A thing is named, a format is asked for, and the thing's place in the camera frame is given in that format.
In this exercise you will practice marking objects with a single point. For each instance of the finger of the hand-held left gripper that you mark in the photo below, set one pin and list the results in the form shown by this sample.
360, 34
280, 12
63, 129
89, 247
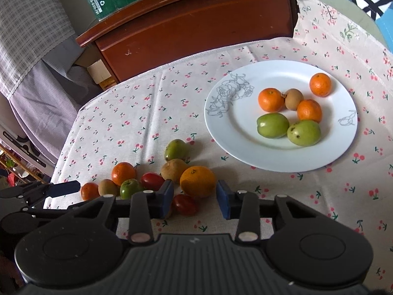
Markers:
64, 188
55, 209

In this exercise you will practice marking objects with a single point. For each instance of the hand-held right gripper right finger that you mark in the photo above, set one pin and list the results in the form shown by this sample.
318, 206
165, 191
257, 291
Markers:
223, 199

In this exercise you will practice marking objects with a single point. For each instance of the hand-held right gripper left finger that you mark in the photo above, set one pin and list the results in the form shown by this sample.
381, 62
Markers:
167, 196

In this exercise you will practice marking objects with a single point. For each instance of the brown kiwi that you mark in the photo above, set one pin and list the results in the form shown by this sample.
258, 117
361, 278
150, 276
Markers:
293, 99
108, 187
174, 169

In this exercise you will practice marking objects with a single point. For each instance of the small brownish green jujube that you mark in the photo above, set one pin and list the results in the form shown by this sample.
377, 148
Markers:
176, 150

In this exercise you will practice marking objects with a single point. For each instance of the white plate with grey flowers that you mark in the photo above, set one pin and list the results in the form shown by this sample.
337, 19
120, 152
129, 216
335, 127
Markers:
245, 141

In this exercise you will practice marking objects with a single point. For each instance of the wooden rack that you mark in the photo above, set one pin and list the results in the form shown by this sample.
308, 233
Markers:
9, 159

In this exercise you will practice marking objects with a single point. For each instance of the lilac waffle cloth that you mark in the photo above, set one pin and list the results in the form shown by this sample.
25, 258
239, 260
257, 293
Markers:
40, 107

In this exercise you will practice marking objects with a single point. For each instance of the cherry print tablecloth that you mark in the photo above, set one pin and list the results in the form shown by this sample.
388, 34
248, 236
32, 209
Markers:
138, 113

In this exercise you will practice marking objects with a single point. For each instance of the grey cloth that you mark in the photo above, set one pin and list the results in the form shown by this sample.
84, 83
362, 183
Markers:
64, 55

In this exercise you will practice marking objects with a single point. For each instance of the checkered cloth with lace edge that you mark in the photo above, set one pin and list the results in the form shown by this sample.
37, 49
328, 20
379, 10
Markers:
30, 30

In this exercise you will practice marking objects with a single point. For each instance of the brown wooden cabinet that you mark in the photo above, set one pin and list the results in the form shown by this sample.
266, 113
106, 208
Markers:
196, 37

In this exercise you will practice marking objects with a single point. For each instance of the blossom print cloth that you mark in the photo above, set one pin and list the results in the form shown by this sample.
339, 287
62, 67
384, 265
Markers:
334, 21

